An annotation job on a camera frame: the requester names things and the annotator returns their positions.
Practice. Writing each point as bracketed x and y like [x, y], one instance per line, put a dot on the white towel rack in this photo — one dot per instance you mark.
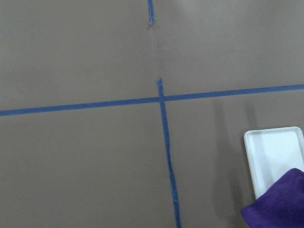
[271, 153]

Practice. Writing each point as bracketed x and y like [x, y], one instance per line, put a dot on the purple towel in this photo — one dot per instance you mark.
[282, 206]

